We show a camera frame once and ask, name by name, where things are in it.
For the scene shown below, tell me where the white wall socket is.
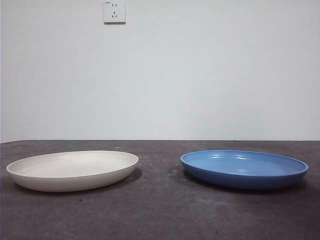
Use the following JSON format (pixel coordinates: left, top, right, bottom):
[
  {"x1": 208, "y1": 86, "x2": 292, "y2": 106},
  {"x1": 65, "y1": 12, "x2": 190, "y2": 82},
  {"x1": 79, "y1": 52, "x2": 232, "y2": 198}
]
[{"x1": 103, "y1": 0, "x2": 127, "y2": 25}]

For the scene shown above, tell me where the white round plate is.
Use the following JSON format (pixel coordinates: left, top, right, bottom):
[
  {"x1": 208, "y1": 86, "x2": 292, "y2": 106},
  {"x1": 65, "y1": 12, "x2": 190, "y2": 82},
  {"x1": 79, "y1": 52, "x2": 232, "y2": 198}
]
[{"x1": 6, "y1": 150, "x2": 140, "y2": 193}]

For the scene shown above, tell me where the blue round plate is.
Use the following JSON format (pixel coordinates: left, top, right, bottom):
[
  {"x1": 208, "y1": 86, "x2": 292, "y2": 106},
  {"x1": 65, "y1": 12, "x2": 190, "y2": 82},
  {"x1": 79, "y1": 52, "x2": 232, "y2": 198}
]
[{"x1": 179, "y1": 149, "x2": 309, "y2": 190}]

